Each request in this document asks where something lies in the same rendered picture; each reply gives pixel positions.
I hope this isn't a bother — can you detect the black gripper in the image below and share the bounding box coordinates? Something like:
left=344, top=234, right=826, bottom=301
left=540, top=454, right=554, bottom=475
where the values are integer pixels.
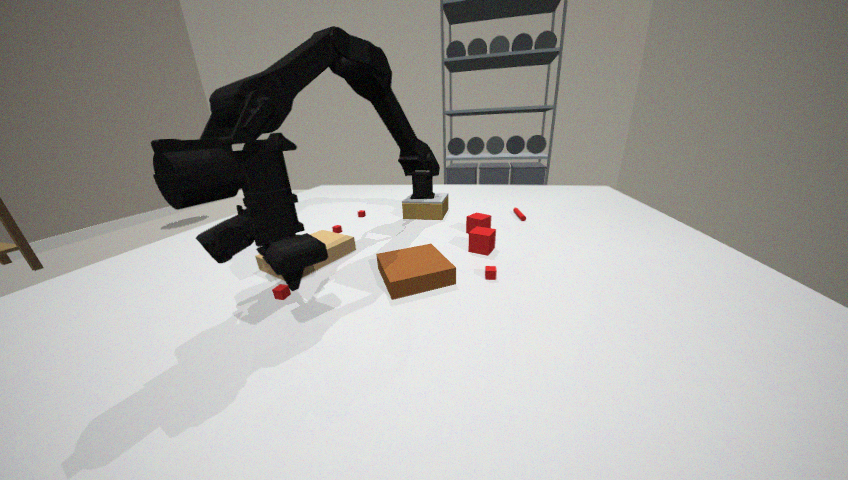
left=242, top=187, right=328, bottom=291

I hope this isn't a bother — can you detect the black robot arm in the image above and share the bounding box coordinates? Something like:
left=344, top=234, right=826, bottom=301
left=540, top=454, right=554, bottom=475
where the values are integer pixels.
left=151, top=26, right=440, bottom=263

